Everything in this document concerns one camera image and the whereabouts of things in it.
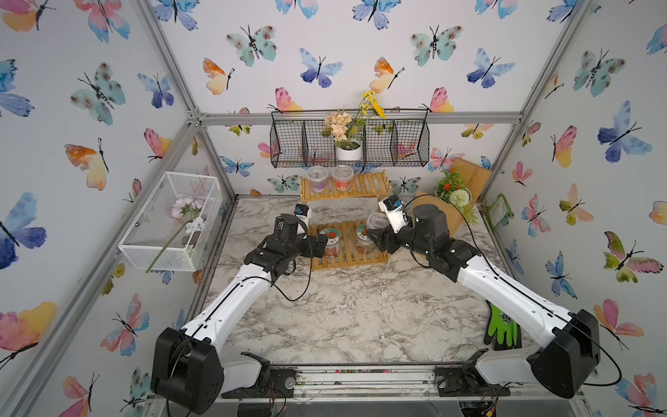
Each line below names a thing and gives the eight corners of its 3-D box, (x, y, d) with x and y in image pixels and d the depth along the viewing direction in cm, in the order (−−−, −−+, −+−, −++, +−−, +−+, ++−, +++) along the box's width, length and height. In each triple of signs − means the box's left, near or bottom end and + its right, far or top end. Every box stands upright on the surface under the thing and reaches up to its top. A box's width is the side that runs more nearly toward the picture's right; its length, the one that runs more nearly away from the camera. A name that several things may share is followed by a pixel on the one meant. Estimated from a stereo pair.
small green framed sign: (491, 227, 114) (500, 213, 106) (482, 207, 121) (490, 193, 114) (503, 227, 114) (513, 213, 106) (493, 207, 121) (502, 193, 114)
